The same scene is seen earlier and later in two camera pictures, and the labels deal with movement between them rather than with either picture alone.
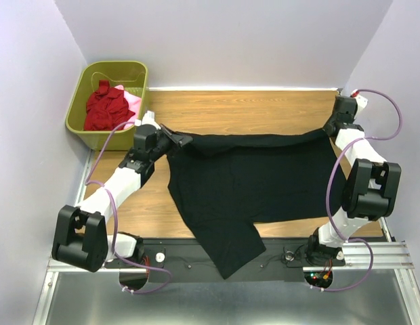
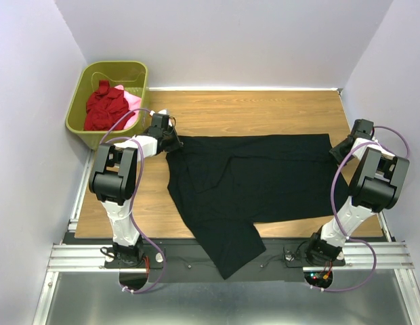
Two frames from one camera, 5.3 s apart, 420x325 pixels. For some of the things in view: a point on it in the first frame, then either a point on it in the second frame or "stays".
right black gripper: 325,128 -> 337,155
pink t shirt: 134,103 stays
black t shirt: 223,183 stays
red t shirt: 107,107 stays
